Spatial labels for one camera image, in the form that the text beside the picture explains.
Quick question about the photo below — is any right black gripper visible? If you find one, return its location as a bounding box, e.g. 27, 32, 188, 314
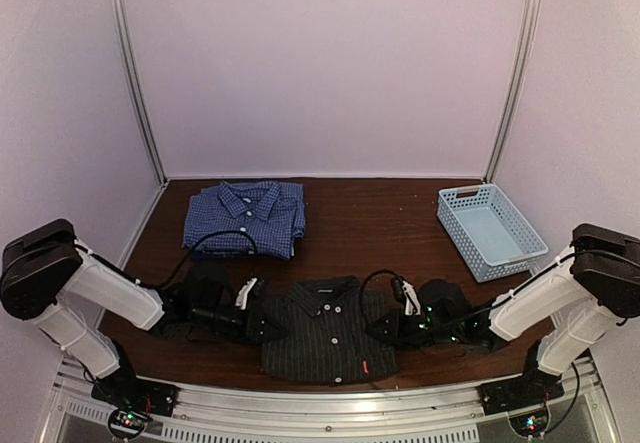
365, 310, 461, 351

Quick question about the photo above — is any black pinstriped long sleeve shirt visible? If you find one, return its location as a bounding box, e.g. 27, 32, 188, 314
261, 276, 399, 385

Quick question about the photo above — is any blue checked shirt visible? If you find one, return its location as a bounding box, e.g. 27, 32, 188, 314
183, 181, 306, 252

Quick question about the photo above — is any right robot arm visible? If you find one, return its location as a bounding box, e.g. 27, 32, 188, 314
364, 223, 639, 415

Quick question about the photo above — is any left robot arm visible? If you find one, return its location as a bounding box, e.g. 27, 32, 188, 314
1, 219, 287, 407

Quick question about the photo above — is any light blue perforated plastic basket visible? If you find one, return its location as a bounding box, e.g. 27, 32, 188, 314
437, 184, 548, 283

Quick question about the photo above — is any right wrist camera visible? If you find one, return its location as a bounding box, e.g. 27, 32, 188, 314
391, 277, 421, 316

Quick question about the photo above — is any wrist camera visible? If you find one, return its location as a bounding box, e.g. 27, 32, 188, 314
391, 277, 421, 316
234, 277, 266, 311

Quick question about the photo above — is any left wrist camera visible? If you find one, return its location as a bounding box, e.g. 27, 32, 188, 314
234, 277, 266, 311

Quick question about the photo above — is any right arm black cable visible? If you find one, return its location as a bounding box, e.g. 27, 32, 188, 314
359, 268, 406, 329

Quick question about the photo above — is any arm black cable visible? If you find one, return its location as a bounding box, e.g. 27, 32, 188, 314
154, 230, 261, 294
359, 268, 406, 329

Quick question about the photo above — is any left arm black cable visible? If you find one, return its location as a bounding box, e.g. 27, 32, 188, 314
154, 230, 261, 294

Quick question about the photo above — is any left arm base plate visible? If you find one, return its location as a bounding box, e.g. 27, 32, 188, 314
91, 380, 178, 440

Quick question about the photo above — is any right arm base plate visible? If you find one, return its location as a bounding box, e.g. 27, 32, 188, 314
478, 376, 565, 439

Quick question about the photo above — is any aluminium front rail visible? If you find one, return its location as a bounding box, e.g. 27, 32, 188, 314
36, 357, 622, 442

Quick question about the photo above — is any right aluminium corner post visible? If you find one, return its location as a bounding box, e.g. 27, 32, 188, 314
483, 0, 542, 183

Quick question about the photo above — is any aluminium corner post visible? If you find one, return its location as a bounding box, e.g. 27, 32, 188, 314
110, 0, 168, 186
483, 0, 542, 183

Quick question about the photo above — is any left aluminium corner post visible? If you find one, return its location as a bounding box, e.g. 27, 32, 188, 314
110, 0, 168, 186

